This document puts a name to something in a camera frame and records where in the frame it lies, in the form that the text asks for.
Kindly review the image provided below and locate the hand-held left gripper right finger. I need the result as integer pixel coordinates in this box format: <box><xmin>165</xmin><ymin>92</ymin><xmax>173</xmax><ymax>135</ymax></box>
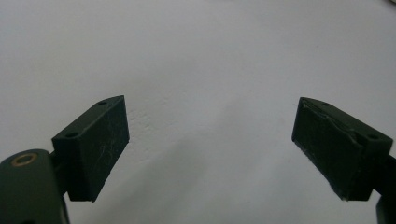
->
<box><xmin>290</xmin><ymin>96</ymin><xmax>394</xmax><ymax>202</ymax></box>

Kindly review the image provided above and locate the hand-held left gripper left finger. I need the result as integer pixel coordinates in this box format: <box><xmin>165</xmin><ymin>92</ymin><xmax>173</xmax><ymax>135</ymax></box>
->
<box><xmin>50</xmin><ymin>94</ymin><xmax>131</xmax><ymax>203</ymax></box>

